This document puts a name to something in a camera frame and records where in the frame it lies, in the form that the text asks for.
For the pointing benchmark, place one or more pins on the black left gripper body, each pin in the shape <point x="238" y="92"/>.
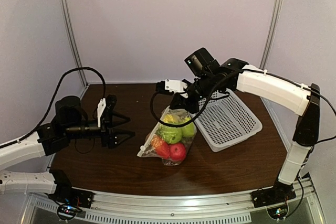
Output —
<point x="107" y="126"/>

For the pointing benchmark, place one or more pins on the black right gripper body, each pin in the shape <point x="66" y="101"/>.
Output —
<point x="190" y="100"/>

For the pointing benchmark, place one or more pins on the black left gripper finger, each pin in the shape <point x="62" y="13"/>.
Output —
<point x="118" y="119"/>
<point x="120" y="136"/>

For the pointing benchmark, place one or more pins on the yellow fake lemon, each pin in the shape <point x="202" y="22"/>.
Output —
<point x="172" y="119"/>

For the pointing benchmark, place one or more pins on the clear zip top bag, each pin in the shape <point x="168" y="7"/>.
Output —
<point x="170" y="144"/>

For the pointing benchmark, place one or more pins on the red orange fake mango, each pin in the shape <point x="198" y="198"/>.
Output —
<point x="160" y="147"/>

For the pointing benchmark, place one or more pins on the green fake apple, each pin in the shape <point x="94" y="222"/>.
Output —
<point x="170" y="135"/>

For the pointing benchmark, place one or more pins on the red fake apple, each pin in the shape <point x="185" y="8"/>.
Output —
<point x="177" y="152"/>

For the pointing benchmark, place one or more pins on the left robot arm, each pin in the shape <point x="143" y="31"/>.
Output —
<point x="48" y="139"/>

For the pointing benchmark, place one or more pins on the white perforated plastic basket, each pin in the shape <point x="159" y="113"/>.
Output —
<point x="227" y="122"/>

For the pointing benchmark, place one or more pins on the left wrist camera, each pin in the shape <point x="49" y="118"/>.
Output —
<point x="103" y="106"/>

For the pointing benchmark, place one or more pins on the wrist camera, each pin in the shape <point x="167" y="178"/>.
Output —
<point x="171" y="86"/>
<point x="103" y="106"/>

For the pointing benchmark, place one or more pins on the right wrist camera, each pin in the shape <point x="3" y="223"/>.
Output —
<point x="171" y="86"/>

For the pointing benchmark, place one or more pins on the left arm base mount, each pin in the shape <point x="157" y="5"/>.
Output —
<point x="72" y="203"/>

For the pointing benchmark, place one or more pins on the front aluminium rail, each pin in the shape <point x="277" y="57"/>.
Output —
<point x="221" y="208"/>

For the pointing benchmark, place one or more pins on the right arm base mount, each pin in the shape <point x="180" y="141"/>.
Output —
<point x="275" y="199"/>

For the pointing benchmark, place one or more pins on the right aluminium frame post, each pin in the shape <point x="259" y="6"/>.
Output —
<point x="275" y="15"/>

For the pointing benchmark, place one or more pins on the aluminium frame post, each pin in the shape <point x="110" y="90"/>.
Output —
<point x="70" y="33"/>
<point x="275" y="15"/>

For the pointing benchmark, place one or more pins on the left aluminium frame post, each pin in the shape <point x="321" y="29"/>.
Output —
<point x="70" y="33"/>

